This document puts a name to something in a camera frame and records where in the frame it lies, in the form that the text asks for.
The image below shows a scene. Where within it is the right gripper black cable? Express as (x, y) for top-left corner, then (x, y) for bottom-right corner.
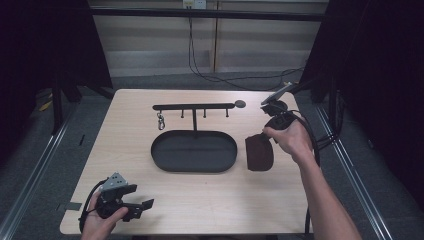
(287, 109), (322, 235)

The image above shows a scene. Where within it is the yellow floor tape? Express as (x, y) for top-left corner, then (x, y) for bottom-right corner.
(38, 99), (54, 112)

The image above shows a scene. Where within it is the black curtain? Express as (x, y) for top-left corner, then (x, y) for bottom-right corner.
(0, 0), (113, 164)
(299, 0), (424, 208)

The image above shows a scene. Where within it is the black key rack with tray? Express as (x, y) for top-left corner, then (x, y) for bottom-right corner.
(150, 99), (248, 174)

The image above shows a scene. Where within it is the bundle of black floor cables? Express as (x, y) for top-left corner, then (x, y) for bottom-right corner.
(314, 132), (339, 153)

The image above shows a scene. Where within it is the aluminium floor rail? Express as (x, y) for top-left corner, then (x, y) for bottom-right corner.
(0, 108), (78, 240)
(314, 104), (395, 240)

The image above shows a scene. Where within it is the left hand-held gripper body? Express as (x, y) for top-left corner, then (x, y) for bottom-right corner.
(96, 171), (145, 223)

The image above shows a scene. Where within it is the person's right hand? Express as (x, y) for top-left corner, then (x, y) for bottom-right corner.
(262, 120), (316, 165)

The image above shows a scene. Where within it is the long black wall cable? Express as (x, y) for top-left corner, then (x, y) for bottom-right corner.
(187, 16), (305, 92)

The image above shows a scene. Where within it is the black metal stand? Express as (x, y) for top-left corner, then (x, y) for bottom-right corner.
(50, 76), (83, 136)
(311, 78), (342, 141)

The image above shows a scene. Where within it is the black horizontal frame bar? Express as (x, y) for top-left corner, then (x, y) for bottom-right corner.
(89, 8), (328, 23)

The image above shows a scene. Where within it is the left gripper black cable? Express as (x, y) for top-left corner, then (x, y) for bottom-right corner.
(78, 179), (108, 233)

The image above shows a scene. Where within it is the brown leather pouch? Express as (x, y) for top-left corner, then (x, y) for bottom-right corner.
(244, 132), (275, 172)

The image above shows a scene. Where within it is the person's left hand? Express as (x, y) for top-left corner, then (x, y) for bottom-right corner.
(80, 191), (130, 240)

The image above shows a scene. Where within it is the white wall outlet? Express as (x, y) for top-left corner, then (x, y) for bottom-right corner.
(182, 0), (208, 10)

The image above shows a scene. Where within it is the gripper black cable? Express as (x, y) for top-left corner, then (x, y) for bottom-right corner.
(287, 109), (322, 235)
(78, 179), (108, 233)

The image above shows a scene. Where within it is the grey tape strip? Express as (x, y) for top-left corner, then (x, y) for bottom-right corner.
(56, 201), (83, 212)

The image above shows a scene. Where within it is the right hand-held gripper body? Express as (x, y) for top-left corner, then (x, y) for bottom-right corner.
(260, 82), (302, 132)

